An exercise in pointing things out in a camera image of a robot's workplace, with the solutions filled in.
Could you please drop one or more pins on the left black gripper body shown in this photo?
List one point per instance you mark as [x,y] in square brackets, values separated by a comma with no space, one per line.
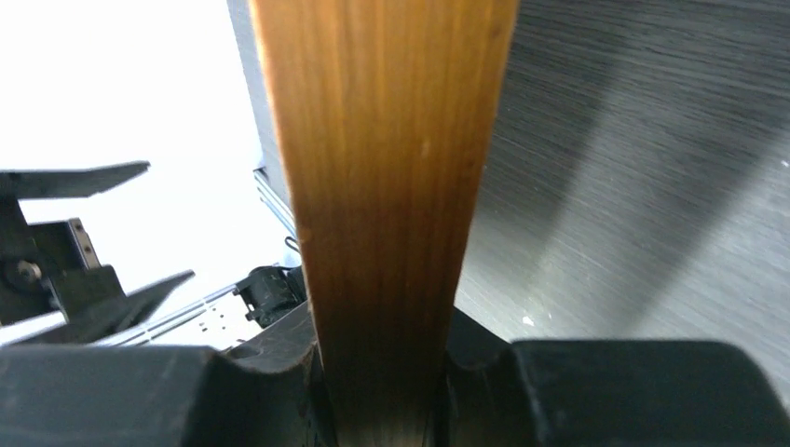
[48,267]

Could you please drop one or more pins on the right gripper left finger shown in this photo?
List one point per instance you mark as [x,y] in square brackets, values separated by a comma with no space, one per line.
[265,392]

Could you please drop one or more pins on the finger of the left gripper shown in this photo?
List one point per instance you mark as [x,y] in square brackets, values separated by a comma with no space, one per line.
[71,183]
[112,316]

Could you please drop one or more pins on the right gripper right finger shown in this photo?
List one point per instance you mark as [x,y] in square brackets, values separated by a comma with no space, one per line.
[589,392]

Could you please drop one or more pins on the wooden picture frame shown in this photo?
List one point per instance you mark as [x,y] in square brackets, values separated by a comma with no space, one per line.
[383,113]

